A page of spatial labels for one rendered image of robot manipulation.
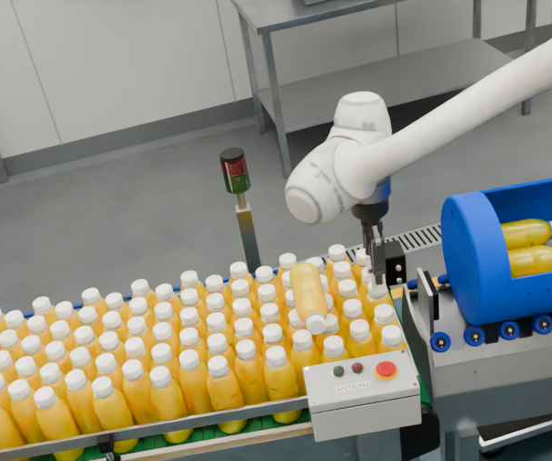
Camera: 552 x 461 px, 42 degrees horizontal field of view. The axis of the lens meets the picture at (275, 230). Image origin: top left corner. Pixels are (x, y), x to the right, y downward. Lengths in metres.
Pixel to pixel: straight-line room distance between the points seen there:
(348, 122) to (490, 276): 0.44
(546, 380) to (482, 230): 0.42
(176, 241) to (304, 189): 2.66
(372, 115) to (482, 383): 0.69
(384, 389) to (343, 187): 0.38
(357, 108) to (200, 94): 3.52
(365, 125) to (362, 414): 0.52
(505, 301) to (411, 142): 0.50
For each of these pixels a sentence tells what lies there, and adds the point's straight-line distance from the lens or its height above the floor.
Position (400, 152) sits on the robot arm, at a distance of 1.15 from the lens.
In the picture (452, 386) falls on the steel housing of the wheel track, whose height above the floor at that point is 0.86.
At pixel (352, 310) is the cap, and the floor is 1.08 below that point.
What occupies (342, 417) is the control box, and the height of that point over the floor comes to 1.06.
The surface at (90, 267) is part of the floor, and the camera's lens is 3.81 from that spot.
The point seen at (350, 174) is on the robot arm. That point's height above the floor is 1.48.
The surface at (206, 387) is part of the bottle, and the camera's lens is 1.53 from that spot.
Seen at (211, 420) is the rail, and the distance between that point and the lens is 1.52.
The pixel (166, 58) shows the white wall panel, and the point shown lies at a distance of 4.67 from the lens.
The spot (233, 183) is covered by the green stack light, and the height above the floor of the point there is 1.19.
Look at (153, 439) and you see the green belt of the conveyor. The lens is 1.62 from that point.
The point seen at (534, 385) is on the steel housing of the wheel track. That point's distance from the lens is 1.75.
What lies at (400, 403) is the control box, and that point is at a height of 1.07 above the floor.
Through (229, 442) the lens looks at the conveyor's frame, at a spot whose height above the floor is 0.90.
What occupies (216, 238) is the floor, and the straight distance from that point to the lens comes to 3.75.
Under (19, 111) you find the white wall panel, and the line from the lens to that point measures 4.76.
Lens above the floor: 2.08
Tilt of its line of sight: 34 degrees down
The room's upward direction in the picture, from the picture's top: 10 degrees counter-clockwise
